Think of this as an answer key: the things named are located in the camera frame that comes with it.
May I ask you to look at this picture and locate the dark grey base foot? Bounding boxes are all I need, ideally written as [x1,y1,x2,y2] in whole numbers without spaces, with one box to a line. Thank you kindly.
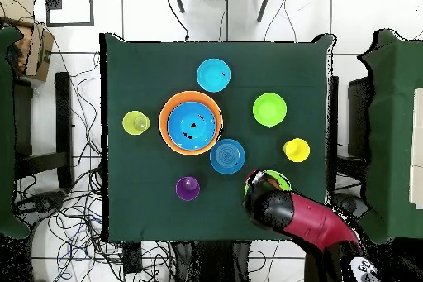
[14,190,67,227]
[330,191,370,223]

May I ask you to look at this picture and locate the dark green tablecloth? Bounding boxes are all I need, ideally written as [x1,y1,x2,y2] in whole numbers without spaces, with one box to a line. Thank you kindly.
[98,32,338,243]

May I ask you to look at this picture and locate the white box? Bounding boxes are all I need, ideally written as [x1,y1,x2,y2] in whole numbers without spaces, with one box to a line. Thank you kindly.
[408,87,423,210]

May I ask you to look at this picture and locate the translucent yellow-green cup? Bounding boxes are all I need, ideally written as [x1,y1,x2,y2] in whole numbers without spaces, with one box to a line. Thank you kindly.
[121,110,151,136]

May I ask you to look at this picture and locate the purple cup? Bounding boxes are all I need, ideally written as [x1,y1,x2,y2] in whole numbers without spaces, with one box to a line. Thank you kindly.
[174,175,202,203]

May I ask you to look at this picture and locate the tangle of floor cables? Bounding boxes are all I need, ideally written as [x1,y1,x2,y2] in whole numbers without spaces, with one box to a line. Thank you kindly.
[14,40,173,282]

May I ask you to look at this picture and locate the black square floor frame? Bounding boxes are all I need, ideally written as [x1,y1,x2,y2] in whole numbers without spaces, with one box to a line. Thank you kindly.
[45,0,95,27]

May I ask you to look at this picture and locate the small ribbed blue bowl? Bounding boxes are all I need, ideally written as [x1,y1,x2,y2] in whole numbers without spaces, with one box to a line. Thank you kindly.
[209,138,247,175]

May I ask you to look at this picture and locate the black power box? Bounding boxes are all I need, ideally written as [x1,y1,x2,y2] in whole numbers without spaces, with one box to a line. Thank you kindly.
[122,241,144,275]

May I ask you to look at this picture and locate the large orange bowl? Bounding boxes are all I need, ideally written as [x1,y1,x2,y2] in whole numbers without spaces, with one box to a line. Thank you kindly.
[159,90,224,157]

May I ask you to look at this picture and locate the opaque yellow cup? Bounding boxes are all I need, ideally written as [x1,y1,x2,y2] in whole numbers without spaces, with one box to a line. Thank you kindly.
[283,137,311,164]

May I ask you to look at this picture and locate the black camera tripod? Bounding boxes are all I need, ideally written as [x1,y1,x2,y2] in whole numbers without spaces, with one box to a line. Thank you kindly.
[170,0,274,22]

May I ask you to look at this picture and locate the green cloth covered table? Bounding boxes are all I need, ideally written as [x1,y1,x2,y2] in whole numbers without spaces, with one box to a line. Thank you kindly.
[356,28,423,245]
[0,25,32,240]

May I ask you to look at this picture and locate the large blue bowl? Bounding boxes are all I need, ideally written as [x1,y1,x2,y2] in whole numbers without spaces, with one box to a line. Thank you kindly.
[167,101,218,151]

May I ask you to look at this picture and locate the small green bowl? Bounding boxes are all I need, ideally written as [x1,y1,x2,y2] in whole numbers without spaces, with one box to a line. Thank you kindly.
[252,92,288,128]

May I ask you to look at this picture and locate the large green bowl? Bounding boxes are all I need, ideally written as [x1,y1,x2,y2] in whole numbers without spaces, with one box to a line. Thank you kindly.
[243,169,292,198]

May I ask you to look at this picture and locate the small cyan bowl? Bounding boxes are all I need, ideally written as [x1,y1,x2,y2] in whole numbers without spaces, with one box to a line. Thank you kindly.
[196,57,232,93]

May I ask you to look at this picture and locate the brown cardboard box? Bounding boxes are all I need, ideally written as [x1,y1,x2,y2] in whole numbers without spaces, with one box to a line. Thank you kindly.
[0,0,55,83]

